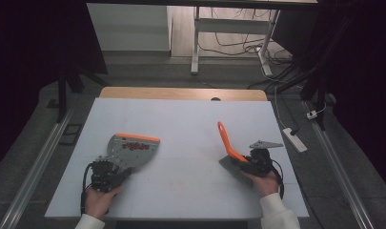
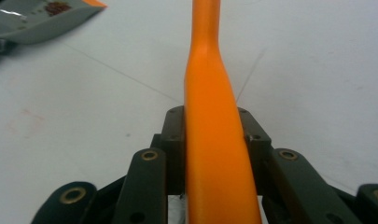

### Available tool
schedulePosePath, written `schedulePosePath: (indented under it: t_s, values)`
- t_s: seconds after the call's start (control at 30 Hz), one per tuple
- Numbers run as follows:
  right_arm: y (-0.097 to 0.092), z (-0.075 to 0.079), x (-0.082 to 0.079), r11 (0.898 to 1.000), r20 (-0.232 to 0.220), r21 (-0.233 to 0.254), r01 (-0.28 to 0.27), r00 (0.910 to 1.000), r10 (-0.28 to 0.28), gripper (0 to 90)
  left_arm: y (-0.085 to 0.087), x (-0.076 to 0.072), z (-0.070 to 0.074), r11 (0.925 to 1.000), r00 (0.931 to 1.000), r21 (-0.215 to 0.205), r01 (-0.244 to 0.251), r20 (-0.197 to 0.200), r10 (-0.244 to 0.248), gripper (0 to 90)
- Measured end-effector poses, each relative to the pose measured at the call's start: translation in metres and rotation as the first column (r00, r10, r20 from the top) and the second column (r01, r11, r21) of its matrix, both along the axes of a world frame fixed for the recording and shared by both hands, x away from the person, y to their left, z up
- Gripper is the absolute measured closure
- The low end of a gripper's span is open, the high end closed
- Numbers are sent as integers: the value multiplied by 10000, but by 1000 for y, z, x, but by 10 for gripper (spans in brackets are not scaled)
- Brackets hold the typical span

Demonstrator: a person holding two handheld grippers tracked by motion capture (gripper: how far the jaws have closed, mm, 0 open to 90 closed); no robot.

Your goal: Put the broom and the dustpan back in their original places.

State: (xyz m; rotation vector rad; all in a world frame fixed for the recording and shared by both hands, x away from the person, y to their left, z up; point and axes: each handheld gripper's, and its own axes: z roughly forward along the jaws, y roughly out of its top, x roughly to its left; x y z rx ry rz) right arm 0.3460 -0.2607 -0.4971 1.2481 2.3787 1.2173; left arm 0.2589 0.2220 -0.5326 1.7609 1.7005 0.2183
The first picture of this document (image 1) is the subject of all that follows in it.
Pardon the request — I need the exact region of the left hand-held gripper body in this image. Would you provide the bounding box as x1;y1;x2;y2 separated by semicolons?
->
91;155;122;194

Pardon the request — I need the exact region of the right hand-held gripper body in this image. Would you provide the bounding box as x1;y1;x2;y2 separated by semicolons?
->
243;139;285;178

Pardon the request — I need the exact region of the pile of red and green beans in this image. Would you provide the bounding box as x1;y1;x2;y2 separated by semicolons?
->
121;141;151;151

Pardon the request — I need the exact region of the person's right hand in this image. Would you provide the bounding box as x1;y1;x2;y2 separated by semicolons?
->
240;169;281;198

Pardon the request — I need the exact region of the person's left hand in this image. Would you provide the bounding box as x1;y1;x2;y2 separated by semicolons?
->
84;185;125;220

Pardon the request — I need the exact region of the white power strip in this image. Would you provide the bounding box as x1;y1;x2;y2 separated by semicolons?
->
281;127;309;154

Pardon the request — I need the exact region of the black flat floor plate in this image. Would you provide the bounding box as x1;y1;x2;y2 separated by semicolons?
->
58;123;84;147

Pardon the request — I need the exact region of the black metal stand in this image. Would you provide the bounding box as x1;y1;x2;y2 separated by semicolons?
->
55;65;103;124

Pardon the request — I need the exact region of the wooden table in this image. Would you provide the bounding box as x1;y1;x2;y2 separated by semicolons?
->
99;86;269;102

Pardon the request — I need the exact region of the black curtain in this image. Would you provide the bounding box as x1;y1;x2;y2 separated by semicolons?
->
271;0;386;194
0;0;109;175

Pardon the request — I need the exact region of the white cabinet panel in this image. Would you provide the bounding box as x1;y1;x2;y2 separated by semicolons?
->
86;3;173;52

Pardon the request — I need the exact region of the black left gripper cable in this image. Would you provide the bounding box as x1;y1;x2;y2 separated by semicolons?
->
80;162;94;216

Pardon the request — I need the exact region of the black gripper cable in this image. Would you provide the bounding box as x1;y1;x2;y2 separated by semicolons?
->
80;162;94;216
271;157;286;200

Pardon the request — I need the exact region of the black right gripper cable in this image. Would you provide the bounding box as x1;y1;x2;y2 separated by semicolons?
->
271;157;286;200

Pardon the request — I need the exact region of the white power strip cable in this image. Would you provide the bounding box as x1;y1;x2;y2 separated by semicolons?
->
274;85;290;130

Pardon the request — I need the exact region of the aluminium floor rail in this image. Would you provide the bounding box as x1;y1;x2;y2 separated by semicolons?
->
303;100;376;229
0;106;75;229

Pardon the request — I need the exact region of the tangle of black floor cables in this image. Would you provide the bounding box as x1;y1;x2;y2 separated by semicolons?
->
198;8;304;92

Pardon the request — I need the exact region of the white metal desk frame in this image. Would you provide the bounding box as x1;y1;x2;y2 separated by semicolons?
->
190;5;281;77

